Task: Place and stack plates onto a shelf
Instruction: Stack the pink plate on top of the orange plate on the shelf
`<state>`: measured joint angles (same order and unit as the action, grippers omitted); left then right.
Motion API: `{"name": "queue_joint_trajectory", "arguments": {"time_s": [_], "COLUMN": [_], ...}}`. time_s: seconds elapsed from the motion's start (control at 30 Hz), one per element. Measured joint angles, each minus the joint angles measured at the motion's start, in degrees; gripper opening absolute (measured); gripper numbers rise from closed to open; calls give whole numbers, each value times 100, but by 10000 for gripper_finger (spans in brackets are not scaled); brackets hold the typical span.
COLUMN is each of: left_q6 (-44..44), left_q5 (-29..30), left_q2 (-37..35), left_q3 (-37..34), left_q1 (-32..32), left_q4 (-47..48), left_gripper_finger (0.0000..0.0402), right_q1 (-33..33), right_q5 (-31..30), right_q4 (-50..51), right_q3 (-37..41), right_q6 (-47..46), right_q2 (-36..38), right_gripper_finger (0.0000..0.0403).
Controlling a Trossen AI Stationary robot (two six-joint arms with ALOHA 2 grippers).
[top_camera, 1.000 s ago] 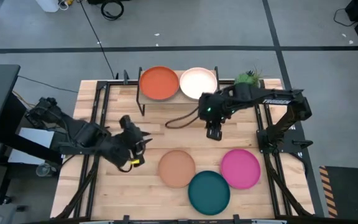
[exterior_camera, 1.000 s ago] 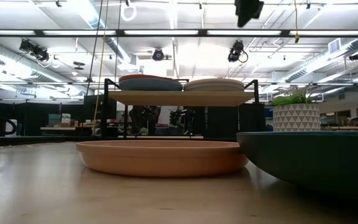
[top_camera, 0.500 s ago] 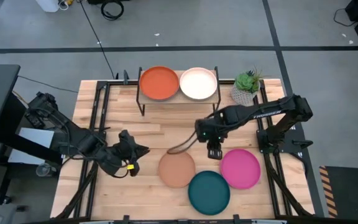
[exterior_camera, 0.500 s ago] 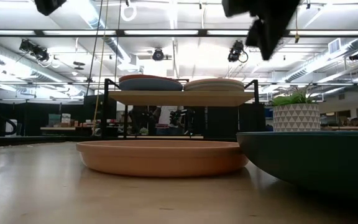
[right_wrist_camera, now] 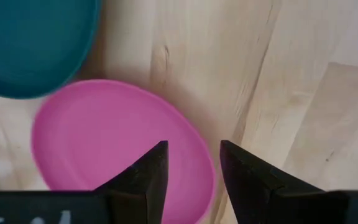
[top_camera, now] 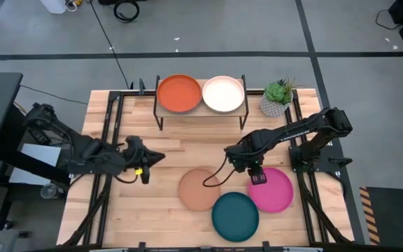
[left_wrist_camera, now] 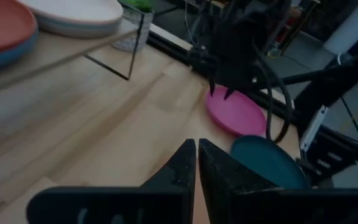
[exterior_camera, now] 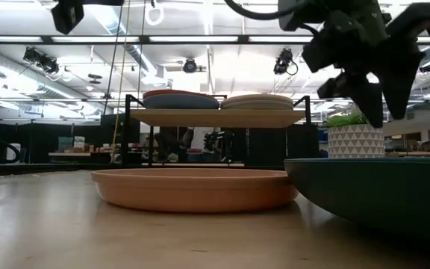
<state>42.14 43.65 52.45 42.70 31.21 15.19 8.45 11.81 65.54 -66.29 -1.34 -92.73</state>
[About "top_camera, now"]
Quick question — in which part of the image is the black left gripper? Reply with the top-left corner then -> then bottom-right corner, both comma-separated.
120,135 -> 167,169

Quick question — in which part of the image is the pink plate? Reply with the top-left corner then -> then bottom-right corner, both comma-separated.
247,167 -> 295,214

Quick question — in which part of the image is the peach tan plate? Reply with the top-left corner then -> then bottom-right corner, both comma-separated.
178,168 -> 222,212

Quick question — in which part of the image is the teal plate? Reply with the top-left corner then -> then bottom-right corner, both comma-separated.
211,191 -> 260,243

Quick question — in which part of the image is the orange plate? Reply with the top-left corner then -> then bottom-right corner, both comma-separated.
156,73 -> 202,114

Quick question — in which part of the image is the succulent in white patterned pot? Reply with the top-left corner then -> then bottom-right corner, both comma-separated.
259,75 -> 297,119

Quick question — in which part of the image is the white plate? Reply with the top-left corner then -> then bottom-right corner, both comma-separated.
201,75 -> 246,113

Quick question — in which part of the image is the white flat box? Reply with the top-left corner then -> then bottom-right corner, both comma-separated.
8,143 -> 62,186

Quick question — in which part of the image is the clear plastic cup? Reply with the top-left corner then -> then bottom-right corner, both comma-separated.
40,182 -> 65,200

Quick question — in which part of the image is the black mat with hazard stripes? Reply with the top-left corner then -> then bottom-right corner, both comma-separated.
358,185 -> 403,246

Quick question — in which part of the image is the white container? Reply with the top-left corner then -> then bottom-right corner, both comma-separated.
40,0 -> 68,15

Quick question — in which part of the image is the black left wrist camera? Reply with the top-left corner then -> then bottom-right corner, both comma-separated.
140,165 -> 151,186

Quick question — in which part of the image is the black left camera cable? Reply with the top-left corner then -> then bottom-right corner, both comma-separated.
113,173 -> 140,185

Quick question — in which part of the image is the black camera cable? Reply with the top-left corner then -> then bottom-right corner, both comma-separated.
113,173 -> 140,185
202,156 -> 237,188

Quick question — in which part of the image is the black right camera cable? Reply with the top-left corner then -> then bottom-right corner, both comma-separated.
202,156 -> 237,188

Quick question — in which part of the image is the black aluminium table frame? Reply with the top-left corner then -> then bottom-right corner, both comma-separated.
61,78 -> 355,252

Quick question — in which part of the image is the wooden shelf with black frame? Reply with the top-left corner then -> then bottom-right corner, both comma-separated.
152,73 -> 250,132

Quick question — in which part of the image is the thin black desk cable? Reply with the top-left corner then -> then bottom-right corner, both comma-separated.
19,85 -> 89,106

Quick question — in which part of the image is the thin black floor cable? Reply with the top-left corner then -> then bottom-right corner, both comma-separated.
89,0 -> 132,89

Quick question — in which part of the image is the coiled black cable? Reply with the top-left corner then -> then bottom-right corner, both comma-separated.
113,0 -> 141,24

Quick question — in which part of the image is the white cord bundle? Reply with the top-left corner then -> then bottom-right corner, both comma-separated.
64,0 -> 83,12

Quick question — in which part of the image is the black looped floor cable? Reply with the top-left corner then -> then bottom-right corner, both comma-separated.
375,8 -> 398,31

